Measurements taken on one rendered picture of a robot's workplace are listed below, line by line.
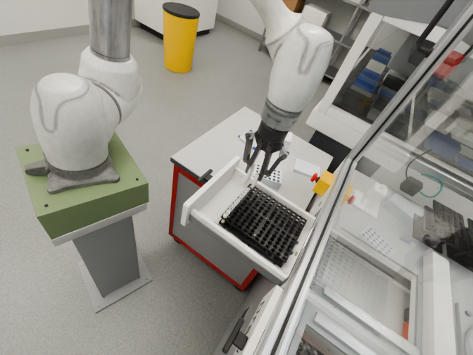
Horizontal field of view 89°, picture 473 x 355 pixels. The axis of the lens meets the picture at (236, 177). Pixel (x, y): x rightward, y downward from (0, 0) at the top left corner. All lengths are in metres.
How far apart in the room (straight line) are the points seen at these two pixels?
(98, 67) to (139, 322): 1.20
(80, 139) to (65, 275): 1.08
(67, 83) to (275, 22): 0.50
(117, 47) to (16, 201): 1.43
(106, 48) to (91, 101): 0.17
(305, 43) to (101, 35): 0.52
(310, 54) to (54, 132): 0.59
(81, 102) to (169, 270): 1.15
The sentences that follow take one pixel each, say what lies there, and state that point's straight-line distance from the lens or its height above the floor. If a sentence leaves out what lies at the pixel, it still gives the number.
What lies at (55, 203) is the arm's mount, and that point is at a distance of 0.80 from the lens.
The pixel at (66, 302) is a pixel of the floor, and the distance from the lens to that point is 1.62.
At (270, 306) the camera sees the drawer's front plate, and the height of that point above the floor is 0.93.
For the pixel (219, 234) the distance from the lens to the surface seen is 0.71.
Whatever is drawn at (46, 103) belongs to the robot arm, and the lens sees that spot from 0.70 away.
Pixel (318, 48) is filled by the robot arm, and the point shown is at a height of 1.37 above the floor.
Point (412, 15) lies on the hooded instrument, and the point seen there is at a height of 1.40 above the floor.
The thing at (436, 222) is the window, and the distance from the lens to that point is 0.30.
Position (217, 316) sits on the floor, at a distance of 1.55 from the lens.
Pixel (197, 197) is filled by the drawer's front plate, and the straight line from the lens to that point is 0.71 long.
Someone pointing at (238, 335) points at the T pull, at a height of 0.91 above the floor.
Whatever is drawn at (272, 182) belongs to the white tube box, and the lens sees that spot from 1.02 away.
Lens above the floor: 1.49
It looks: 46 degrees down
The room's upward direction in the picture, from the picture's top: 20 degrees clockwise
